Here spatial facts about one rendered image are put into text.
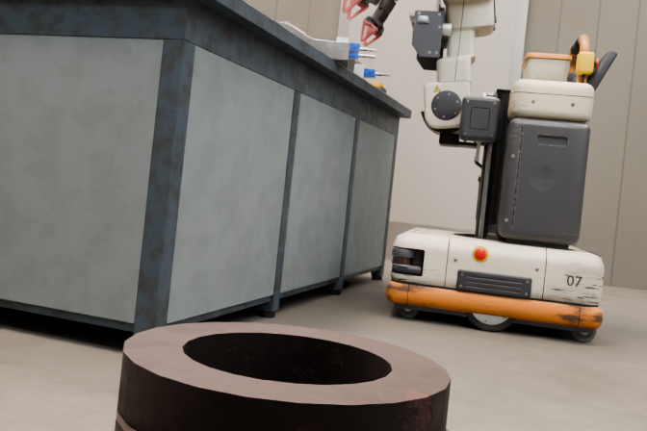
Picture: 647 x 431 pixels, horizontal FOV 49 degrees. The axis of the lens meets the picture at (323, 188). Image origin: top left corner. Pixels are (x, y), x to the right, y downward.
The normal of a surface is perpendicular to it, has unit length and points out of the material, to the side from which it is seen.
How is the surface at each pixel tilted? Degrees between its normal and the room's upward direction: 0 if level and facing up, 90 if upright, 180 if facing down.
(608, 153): 90
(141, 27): 90
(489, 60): 90
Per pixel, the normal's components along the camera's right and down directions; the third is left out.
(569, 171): -0.19, -0.02
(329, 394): 0.11, -0.99
